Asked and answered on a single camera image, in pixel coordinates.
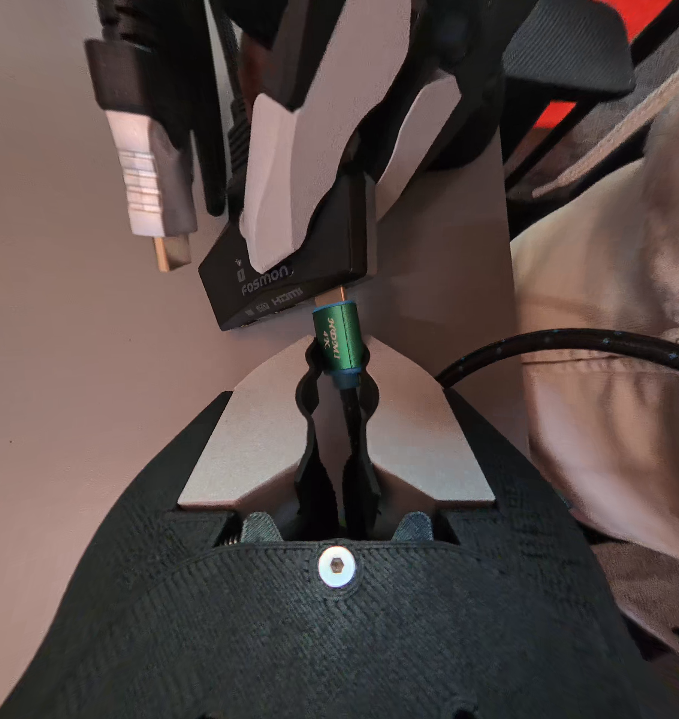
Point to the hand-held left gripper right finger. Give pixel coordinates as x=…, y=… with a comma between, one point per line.
x=424, y=449

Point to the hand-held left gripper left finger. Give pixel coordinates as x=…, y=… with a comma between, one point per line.
x=244, y=449

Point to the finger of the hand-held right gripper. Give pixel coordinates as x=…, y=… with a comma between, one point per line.
x=317, y=140
x=424, y=129

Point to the silver HDMI splitter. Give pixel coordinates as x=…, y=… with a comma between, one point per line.
x=339, y=241

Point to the grey desk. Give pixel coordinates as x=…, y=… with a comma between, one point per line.
x=64, y=337

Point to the black mesh office chair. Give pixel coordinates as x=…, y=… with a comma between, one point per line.
x=570, y=50

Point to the red plastic object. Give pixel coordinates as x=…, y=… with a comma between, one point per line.
x=556, y=121

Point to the person's cream sweater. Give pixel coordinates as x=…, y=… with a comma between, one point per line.
x=598, y=449

